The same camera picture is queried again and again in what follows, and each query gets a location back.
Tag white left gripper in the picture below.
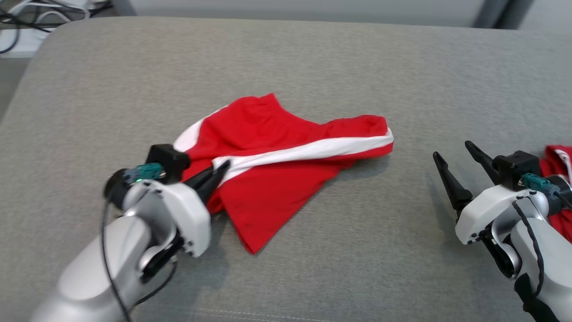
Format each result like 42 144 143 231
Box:
123 160 232 258

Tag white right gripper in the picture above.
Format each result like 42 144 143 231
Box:
433 140 548 246

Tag red shorts white stripes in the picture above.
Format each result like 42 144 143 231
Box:
173 92 395 256

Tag red basketball jersey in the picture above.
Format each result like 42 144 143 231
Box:
539 144 572 245

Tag right teal plug camera cable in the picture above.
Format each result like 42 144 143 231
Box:
520 173 572 211

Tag left thin black braided cable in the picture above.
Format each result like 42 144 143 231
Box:
131 258 179 310

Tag thin black braided cable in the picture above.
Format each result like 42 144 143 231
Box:
131 258 179 310
512 201 545 298

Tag right thin black braided cable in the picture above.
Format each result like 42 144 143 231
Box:
512 201 545 298

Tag grey door frame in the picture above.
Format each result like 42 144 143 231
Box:
473 0 538 30

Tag white floor cable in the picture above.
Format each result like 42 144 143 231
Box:
6 0 97 25

